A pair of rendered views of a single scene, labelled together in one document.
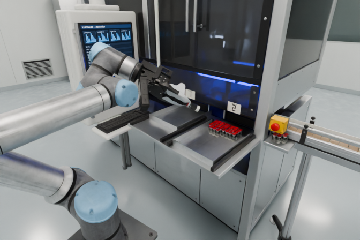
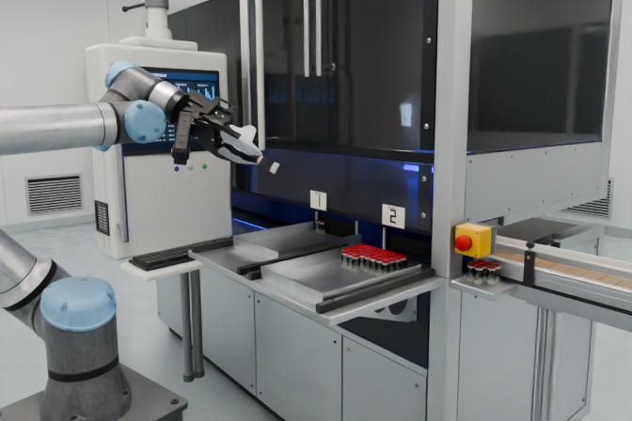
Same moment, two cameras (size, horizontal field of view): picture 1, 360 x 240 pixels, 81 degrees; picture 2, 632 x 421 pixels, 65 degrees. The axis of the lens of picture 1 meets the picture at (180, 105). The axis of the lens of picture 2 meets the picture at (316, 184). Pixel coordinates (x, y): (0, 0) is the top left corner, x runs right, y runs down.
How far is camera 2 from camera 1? 44 cm
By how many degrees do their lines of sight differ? 15
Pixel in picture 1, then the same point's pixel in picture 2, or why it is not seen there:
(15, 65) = (11, 184)
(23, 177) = not seen: outside the picture
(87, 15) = (135, 54)
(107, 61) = (131, 85)
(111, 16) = (181, 59)
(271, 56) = (445, 104)
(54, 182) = (17, 266)
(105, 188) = (98, 285)
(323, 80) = not seen: outside the picture
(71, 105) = (54, 116)
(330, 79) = not seen: outside the picture
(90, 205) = (64, 298)
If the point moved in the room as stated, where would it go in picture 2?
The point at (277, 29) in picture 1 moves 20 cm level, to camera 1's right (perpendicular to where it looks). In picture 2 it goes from (448, 55) to (531, 54)
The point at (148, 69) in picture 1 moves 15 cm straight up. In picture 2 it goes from (197, 102) to (194, 28)
